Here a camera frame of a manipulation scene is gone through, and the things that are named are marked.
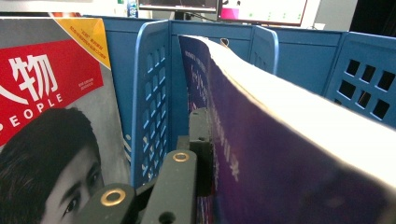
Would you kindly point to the white-screen monitor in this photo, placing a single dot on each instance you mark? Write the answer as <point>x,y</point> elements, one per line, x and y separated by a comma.
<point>264,11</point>

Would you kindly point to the black and red magazine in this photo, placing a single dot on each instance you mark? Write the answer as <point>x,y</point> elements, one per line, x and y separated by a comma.
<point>46,77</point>

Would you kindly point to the black curtain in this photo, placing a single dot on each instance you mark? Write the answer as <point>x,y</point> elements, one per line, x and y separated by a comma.
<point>373,15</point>

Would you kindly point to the dark-screen monitor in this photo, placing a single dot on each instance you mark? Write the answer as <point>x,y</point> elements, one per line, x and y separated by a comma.
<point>177,3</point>

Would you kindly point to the thick blue-purple book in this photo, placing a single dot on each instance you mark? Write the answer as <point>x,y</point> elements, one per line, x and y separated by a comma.
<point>280,171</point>

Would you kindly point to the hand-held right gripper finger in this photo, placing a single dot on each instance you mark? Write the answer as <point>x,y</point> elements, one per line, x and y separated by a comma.
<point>202,161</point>

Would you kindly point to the blue file rack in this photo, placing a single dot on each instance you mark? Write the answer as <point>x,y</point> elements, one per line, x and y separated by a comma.
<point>299,62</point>

